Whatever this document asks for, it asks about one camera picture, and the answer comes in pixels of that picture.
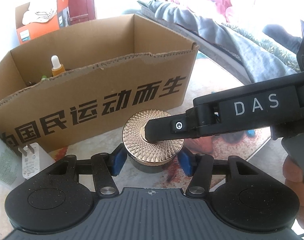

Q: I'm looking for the pink blanket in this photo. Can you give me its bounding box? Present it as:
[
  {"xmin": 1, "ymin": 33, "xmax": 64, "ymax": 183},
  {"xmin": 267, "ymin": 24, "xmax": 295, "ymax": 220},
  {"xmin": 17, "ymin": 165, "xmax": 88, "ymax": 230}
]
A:
[{"xmin": 165, "ymin": 0, "xmax": 232, "ymax": 22}]

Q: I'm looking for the white pill bottle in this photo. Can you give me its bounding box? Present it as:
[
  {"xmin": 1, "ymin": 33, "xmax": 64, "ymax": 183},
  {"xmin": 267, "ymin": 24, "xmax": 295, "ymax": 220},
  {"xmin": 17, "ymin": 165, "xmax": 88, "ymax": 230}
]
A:
[{"xmin": 0, "ymin": 139, "xmax": 25, "ymax": 189}]

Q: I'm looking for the white cloth in box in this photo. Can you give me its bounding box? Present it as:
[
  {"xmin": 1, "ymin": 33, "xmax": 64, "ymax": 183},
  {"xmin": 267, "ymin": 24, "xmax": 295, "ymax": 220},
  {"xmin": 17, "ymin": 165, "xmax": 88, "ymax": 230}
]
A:
[{"xmin": 22, "ymin": 0, "xmax": 57, "ymax": 25}]

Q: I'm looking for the gold-lidded black jar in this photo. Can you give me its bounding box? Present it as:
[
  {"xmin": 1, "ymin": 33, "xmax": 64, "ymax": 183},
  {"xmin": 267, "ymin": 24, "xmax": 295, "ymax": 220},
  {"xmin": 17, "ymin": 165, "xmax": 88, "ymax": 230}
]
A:
[{"xmin": 122, "ymin": 109, "xmax": 185, "ymax": 173}]

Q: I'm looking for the brown cardboard box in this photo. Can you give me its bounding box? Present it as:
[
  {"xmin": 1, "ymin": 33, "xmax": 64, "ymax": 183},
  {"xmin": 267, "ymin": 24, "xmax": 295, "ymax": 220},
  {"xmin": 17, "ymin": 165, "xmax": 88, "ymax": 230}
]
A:
[{"xmin": 0, "ymin": 15, "xmax": 198, "ymax": 152}]

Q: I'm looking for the grey blanket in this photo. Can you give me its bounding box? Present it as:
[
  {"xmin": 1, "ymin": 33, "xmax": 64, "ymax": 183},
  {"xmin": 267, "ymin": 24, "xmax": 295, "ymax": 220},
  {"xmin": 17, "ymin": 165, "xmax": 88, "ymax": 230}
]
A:
[{"xmin": 139, "ymin": 0, "xmax": 300, "ymax": 85}]

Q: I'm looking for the person's right hand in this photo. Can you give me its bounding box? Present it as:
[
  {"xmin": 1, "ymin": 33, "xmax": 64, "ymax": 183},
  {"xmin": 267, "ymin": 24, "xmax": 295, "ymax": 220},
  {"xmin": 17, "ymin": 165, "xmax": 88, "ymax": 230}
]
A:
[{"xmin": 282, "ymin": 156, "xmax": 304, "ymax": 229}]

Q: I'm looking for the green tube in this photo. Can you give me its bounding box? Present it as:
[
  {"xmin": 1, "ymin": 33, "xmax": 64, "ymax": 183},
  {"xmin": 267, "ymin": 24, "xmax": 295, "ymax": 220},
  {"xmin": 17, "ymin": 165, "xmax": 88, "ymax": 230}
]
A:
[{"xmin": 41, "ymin": 75, "xmax": 48, "ymax": 81}]

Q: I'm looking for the orange Philips box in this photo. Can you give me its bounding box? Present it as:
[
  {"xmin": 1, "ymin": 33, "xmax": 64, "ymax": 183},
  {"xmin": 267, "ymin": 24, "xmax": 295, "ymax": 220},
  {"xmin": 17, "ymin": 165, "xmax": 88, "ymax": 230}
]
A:
[{"xmin": 15, "ymin": 0, "xmax": 70, "ymax": 44}]

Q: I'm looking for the white power adapter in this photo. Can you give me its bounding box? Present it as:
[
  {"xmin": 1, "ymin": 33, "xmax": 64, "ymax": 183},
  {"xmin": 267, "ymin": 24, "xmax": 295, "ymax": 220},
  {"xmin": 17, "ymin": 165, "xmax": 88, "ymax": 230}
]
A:
[{"xmin": 18, "ymin": 142, "xmax": 55, "ymax": 179}]

